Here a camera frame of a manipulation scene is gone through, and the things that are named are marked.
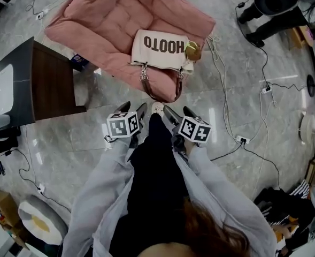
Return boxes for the white cable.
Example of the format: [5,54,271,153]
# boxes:
[206,36,241,141]

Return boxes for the grey white round cushion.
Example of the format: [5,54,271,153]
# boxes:
[18,195,68,246]

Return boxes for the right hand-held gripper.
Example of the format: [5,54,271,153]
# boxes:
[163,105,213,153]

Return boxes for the person's left forearm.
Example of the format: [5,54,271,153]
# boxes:
[62,137,135,257]

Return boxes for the pink cushioned lounge chair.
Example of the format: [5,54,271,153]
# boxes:
[44,0,217,103]

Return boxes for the person's right forearm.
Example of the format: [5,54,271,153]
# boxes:
[173,143,277,257]

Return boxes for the brown green plush charm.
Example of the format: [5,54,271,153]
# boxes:
[184,41,202,63]

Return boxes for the person's legs in black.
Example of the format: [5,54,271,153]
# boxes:
[110,113,190,254]

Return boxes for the white rectangular tray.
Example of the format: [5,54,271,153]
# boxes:
[0,64,14,117]

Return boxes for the white round floor fan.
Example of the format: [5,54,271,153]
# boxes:
[298,110,315,151]

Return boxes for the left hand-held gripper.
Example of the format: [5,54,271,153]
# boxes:
[103,101,149,149]

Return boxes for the black cable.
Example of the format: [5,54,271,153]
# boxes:
[210,140,281,190]
[235,1,271,89]
[4,148,44,190]

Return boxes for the small blue box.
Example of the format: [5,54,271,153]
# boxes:
[71,54,90,71]

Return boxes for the person's white shoe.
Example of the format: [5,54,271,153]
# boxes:
[151,101,165,115]

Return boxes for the dark grey desk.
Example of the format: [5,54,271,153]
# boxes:
[0,36,87,129]

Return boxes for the brown cardboard box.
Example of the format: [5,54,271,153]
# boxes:
[0,190,29,249]

